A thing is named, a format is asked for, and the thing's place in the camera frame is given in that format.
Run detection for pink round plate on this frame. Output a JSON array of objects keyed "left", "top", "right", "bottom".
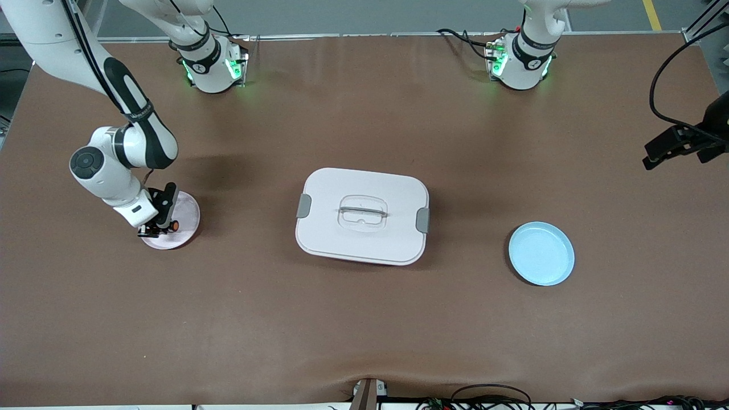
[{"left": 140, "top": 190, "right": 201, "bottom": 251}]

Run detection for light blue round plate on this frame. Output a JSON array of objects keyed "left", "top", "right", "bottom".
[{"left": 508, "top": 222, "right": 575, "bottom": 286}]

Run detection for white lidded storage box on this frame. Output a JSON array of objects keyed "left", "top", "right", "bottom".
[{"left": 294, "top": 167, "right": 431, "bottom": 267}]

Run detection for brown table cover mat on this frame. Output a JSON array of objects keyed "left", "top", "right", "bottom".
[{"left": 0, "top": 32, "right": 729, "bottom": 408}]

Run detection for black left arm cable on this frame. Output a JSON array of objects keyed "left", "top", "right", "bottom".
[{"left": 649, "top": 22, "right": 729, "bottom": 130}]

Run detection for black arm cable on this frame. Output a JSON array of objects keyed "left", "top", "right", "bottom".
[
  {"left": 649, "top": 22, "right": 729, "bottom": 130},
  {"left": 60, "top": 0, "right": 155, "bottom": 186}
]

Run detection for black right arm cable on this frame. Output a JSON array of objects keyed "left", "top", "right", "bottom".
[{"left": 60, "top": 0, "right": 155, "bottom": 186}]

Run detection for black base cables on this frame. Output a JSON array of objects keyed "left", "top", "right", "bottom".
[
  {"left": 193, "top": 5, "right": 249, "bottom": 42},
  {"left": 436, "top": 27, "right": 505, "bottom": 61}
]

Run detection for small metal table bracket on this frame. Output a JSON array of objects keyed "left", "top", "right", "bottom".
[{"left": 349, "top": 378, "right": 389, "bottom": 410}]

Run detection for black cable bundle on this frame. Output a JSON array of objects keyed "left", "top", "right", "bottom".
[{"left": 415, "top": 384, "right": 729, "bottom": 410}]

